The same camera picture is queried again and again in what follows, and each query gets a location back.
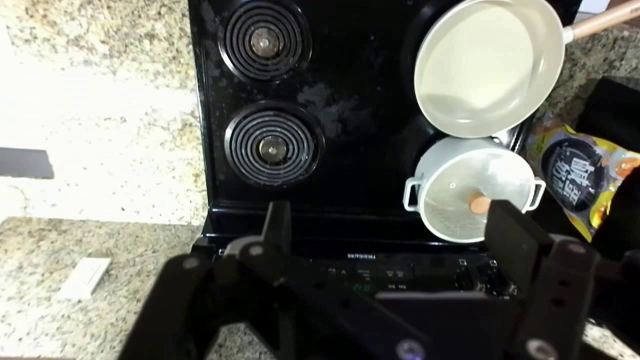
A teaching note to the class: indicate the black coil burner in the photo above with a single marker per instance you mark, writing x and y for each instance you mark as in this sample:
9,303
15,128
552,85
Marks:
272,146
265,40

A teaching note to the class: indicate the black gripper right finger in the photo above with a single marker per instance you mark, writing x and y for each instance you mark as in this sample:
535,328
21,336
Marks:
552,301

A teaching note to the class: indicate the black stove control panel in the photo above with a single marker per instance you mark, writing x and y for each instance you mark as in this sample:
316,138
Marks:
366,101

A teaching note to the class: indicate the yellow and black snack bag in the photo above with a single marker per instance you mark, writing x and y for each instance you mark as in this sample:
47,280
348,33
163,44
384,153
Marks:
573,172

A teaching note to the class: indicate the white pot with glass lid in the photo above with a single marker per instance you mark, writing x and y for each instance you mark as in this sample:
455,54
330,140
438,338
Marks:
460,181

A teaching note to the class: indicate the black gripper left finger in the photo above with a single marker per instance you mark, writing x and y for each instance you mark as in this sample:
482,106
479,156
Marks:
172,301

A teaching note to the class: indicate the white wall outlet plate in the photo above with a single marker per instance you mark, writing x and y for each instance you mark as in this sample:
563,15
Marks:
84,278

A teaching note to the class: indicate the black flat rectangular object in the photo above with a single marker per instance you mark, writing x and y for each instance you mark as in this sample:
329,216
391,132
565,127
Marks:
24,163

